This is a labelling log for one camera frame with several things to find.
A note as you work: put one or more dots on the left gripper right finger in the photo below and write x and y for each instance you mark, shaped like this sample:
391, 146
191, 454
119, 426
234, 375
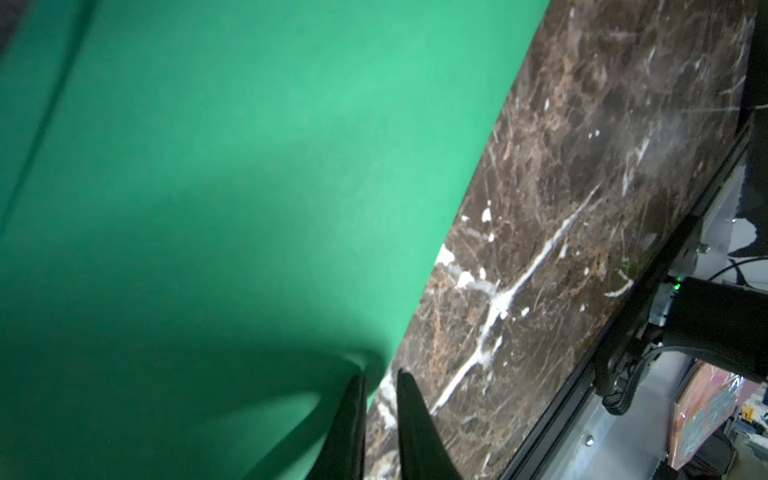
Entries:
422, 454

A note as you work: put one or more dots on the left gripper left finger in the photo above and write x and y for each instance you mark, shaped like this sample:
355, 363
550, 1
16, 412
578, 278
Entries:
343, 453

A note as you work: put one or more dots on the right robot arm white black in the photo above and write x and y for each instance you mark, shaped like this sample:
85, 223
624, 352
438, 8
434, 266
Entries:
720, 324

